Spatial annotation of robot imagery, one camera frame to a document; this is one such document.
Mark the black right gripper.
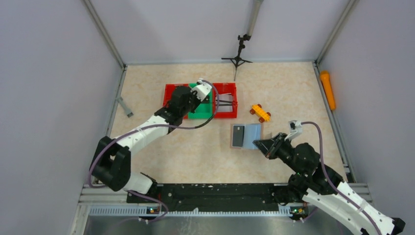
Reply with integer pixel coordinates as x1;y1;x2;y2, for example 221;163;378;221
254;132;305;176

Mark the dark grey card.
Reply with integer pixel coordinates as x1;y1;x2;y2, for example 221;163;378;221
231;125;245;147

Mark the grey silver card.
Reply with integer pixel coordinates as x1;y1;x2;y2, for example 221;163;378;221
219;94;233;100

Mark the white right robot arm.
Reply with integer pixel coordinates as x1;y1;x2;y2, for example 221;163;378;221
253;133;406;235

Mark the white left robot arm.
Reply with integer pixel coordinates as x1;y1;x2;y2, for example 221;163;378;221
89;82;212;202

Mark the white card in bin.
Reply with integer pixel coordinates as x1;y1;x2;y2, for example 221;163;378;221
217;105;233;113

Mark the card with black stripe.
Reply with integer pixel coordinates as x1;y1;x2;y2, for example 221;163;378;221
218;100;233;106

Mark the left red plastic bin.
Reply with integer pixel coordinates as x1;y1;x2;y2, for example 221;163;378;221
163;84;191;118

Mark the red plastic bin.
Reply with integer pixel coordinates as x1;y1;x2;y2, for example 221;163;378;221
163;84;191;118
212;83;238;119

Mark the green plastic bin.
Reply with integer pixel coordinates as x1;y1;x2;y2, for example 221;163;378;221
187;90;213;119

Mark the yellow toy brick car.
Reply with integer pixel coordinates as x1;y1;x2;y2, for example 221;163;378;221
250;104;271;123

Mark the right red plastic bin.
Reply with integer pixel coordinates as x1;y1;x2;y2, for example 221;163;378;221
212;83;238;119

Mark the grey small tool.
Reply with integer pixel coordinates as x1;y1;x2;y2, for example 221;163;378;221
116;96;134;118

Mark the orange flashlight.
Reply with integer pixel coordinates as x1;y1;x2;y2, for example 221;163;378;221
320;70;336;111

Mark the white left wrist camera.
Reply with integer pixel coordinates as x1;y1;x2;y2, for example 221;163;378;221
191;78;212;102

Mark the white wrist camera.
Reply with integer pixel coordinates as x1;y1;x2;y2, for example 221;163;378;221
285;120;303;141
191;78;212;102

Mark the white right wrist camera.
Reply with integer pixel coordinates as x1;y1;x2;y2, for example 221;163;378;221
285;120;303;141

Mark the black camera tripod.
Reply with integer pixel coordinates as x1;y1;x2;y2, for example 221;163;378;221
221;34;253;81

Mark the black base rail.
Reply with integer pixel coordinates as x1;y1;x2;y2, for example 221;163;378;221
126;182;320;204

